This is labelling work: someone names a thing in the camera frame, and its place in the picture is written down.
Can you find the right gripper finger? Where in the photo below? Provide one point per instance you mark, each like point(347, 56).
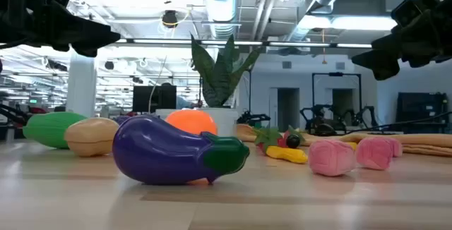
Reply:
point(395, 44)
point(381, 64)

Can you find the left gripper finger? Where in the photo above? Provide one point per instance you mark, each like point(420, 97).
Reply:
point(67, 20)
point(92, 41)

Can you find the pink plush toy chunk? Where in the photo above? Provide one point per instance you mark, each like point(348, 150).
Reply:
point(374, 152)
point(330, 157)
point(397, 147)

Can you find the orange cloth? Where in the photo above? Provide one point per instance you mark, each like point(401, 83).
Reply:
point(423, 142)

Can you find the tan toy potato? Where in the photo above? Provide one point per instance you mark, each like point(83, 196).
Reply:
point(90, 136)

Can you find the green toy corn cob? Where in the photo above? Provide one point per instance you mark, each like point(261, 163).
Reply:
point(49, 129)

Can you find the orange toy orange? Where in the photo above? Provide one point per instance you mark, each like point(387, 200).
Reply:
point(192, 121)

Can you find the purple toy eggplant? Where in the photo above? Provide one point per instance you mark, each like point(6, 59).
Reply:
point(166, 152)

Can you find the clear plastic tupperware container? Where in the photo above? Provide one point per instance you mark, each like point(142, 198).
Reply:
point(161, 113)

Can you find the building pillar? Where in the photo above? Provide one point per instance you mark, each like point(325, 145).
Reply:
point(81, 89)

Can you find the black background cabinet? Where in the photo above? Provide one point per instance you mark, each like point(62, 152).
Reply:
point(420, 111)

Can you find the black background monitor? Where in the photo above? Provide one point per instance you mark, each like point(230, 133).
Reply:
point(144, 99)

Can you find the black background robot arms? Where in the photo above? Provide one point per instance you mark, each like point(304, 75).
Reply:
point(319, 127)

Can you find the person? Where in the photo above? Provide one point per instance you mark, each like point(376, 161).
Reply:
point(183, 103)

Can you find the small black toy ball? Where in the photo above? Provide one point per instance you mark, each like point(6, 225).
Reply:
point(293, 141)

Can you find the green snake plant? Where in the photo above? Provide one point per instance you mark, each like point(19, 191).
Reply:
point(219, 78)

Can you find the overhead rig light bar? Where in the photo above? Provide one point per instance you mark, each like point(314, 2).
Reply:
point(229, 42)

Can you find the green black background robot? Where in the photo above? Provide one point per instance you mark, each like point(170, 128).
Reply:
point(252, 119)

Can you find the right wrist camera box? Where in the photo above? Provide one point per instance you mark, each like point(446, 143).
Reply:
point(406, 11)

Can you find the black background frame stand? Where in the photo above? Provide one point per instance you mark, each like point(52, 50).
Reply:
point(335, 74)

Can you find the silver ribbed air duct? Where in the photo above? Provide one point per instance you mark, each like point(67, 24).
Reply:
point(222, 4)

